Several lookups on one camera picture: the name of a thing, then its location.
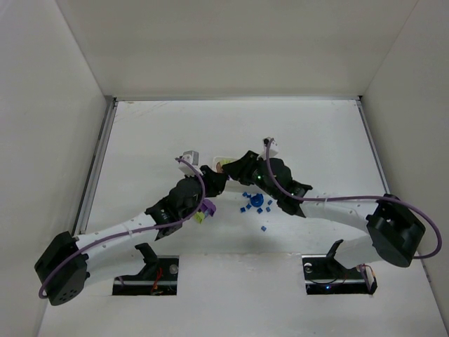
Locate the purple round lego piece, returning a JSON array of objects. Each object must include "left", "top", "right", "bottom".
[{"left": 200, "top": 199, "right": 216, "bottom": 218}]

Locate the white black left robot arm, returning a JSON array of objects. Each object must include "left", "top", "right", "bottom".
[{"left": 34, "top": 165, "right": 229, "bottom": 306}]

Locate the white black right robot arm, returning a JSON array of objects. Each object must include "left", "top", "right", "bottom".
[{"left": 216, "top": 151, "right": 425, "bottom": 268}]

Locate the white three-compartment tray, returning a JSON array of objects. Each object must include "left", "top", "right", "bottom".
[{"left": 213, "top": 157, "right": 236, "bottom": 173}]

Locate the large blue arch lego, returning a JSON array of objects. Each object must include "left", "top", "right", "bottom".
[{"left": 250, "top": 193, "right": 264, "bottom": 208}]

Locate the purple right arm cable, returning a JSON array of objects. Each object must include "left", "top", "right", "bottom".
[{"left": 265, "top": 140, "right": 441, "bottom": 260}]

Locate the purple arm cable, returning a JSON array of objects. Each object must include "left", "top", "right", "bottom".
[
  {"left": 265, "top": 140, "right": 441, "bottom": 260},
  {"left": 38, "top": 157, "right": 206, "bottom": 300}
]

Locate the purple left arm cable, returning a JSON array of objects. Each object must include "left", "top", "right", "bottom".
[{"left": 38, "top": 157, "right": 206, "bottom": 300}]

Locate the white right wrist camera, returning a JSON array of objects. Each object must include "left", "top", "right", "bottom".
[{"left": 260, "top": 138, "right": 279, "bottom": 159}]

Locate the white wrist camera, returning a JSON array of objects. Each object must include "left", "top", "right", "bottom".
[
  {"left": 178, "top": 150, "right": 201, "bottom": 176},
  {"left": 260, "top": 138, "right": 279, "bottom": 159}
]

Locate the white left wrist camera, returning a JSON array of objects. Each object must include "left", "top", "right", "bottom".
[{"left": 178, "top": 150, "right": 201, "bottom": 176}]

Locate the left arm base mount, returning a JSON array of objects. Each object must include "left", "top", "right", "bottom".
[{"left": 112, "top": 244, "right": 180, "bottom": 296}]

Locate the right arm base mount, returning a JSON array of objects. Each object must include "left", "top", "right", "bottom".
[{"left": 301, "top": 239, "right": 378, "bottom": 296}]

